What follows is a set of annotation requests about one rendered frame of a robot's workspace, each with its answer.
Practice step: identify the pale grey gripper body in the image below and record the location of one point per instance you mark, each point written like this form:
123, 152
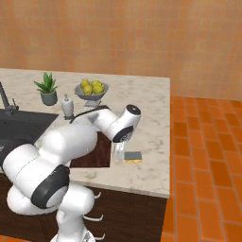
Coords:
118, 151

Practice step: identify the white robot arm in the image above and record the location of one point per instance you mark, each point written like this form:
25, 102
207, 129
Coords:
66, 141

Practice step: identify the grey and yellow sponge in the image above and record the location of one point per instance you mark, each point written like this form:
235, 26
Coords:
133, 155

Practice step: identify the dark brown cutting board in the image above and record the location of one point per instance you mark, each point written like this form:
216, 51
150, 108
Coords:
99, 154

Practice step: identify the dark brown counter cabinet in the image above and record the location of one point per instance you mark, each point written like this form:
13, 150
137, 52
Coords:
132, 214

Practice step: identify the grey fruit bowl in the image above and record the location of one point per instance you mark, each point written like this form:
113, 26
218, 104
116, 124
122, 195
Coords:
91, 96

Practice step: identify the yellow lemon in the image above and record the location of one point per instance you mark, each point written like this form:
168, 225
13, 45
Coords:
95, 83
84, 83
99, 88
88, 90

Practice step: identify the white soap dispenser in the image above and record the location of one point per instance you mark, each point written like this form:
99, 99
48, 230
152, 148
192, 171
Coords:
67, 107

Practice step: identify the green plant in grey pot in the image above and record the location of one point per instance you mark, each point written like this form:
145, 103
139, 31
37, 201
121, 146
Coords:
48, 91

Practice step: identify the dark grey sink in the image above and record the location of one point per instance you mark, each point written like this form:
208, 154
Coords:
22, 126

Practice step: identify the dark grey tap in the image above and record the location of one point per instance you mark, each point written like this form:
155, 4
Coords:
5, 100

